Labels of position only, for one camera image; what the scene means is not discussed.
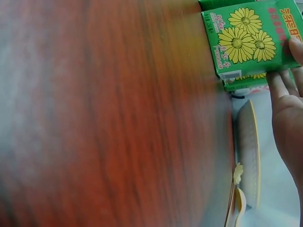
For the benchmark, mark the person's right hand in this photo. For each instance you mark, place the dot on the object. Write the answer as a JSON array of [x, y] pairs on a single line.
[[288, 127]]

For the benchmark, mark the person's right thumb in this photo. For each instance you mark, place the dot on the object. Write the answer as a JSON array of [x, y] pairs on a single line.
[[297, 50]]

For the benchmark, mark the person's right fingers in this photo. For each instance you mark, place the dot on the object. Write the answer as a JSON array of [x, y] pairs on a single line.
[[282, 84]]

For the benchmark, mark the green carton with yellow flowers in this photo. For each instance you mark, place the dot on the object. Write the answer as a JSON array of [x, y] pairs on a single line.
[[220, 5], [241, 84], [246, 40]]

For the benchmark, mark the yellow-rimmed plate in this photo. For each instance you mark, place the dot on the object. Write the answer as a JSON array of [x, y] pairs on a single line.
[[248, 151]]

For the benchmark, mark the yellow spoon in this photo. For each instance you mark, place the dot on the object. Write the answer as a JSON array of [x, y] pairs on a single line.
[[241, 201]]

